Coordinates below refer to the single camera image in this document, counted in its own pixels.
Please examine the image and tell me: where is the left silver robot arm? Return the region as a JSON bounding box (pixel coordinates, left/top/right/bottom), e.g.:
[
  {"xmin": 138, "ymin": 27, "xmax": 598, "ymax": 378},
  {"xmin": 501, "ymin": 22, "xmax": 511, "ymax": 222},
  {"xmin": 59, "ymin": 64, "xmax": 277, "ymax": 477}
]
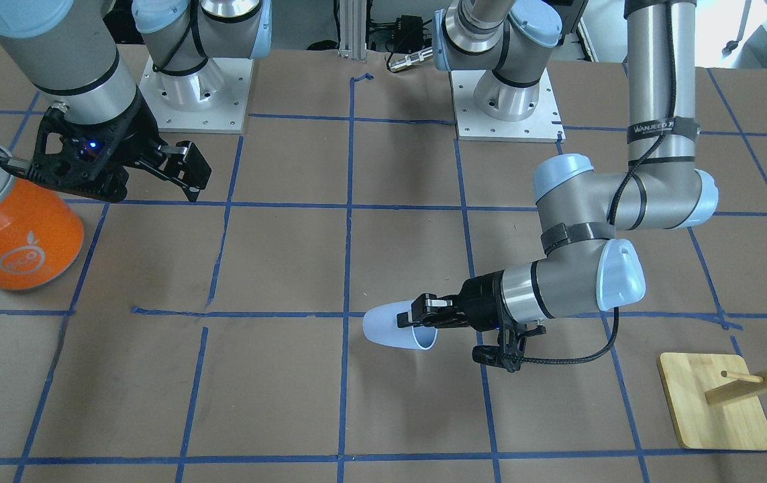
[{"xmin": 385, "ymin": 1, "xmax": 719, "ymax": 332}]

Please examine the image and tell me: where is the wooden cup rack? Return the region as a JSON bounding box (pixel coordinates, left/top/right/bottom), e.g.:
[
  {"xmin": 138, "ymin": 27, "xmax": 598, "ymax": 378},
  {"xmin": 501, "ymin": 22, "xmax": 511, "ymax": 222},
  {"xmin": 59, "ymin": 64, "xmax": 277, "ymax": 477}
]
[{"xmin": 657, "ymin": 352, "xmax": 767, "ymax": 451}]

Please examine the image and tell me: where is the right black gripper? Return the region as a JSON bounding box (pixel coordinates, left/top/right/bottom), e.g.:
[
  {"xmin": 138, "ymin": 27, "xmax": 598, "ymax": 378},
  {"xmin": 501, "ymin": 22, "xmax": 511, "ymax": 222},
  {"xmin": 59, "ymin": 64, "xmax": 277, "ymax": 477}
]
[{"xmin": 64, "ymin": 91, "xmax": 212, "ymax": 203}]

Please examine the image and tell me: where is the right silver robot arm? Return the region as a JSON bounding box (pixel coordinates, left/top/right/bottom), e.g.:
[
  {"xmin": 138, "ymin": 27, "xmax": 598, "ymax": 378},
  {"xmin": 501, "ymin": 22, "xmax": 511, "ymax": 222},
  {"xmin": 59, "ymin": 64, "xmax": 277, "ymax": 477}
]
[{"xmin": 0, "ymin": 1, "xmax": 272, "ymax": 203}]

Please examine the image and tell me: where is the aluminium frame post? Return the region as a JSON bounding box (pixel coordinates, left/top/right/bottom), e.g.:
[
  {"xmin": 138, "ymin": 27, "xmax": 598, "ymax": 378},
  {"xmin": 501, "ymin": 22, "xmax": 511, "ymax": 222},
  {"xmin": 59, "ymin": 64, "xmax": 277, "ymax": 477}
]
[{"xmin": 334, "ymin": 0, "xmax": 370, "ymax": 63}]

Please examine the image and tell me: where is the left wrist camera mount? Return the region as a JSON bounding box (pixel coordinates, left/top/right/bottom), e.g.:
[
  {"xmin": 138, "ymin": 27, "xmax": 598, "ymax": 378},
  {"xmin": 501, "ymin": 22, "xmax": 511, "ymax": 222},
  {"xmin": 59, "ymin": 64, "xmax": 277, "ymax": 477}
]
[{"xmin": 472, "ymin": 322, "xmax": 547, "ymax": 372}]

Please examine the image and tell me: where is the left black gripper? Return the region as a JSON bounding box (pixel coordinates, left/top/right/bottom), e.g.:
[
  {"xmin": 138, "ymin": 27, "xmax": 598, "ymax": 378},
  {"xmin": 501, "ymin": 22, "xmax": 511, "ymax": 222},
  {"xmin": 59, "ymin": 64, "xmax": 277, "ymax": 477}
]
[{"xmin": 396, "ymin": 272, "xmax": 510, "ymax": 331}]

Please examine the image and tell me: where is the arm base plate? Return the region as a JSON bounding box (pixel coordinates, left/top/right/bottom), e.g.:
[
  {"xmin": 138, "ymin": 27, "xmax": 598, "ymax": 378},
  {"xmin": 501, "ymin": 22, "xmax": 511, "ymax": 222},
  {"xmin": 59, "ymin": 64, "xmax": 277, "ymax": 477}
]
[
  {"xmin": 450, "ymin": 70, "xmax": 566, "ymax": 143},
  {"xmin": 139, "ymin": 58, "xmax": 255, "ymax": 134}
]

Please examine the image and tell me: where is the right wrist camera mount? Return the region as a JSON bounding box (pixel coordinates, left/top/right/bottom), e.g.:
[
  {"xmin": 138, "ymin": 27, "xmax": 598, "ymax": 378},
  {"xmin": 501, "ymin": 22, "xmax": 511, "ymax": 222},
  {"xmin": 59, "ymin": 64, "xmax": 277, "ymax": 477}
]
[{"xmin": 0, "ymin": 102, "xmax": 127, "ymax": 193}]

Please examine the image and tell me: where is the orange soda can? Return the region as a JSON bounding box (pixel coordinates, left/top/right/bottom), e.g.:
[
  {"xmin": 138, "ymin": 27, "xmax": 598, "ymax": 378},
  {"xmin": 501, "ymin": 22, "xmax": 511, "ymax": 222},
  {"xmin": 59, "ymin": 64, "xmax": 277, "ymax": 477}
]
[{"xmin": 0, "ymin": 146, "xmax": 85, "ymax": 290}]

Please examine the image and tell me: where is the light blue plastic cup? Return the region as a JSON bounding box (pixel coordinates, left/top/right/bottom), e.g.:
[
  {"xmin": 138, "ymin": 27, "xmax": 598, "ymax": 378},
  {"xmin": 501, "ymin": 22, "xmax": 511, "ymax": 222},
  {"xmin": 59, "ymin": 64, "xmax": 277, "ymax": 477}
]
[{"xmin": 362, "ymin": 301, "xmax": 438, "ymax": 350}]

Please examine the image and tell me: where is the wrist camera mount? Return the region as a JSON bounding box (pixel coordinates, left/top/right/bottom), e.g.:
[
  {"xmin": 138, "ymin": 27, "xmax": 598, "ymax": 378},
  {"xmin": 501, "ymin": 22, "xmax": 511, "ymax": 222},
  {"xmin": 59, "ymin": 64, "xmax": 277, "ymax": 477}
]
[
  {"xmin": 472, "ymin": 322, "xmax": 547, "ymax": 372},
  {"xmin": 0, "ymin": 102, "xmax": 127, "ymax": 193}
]

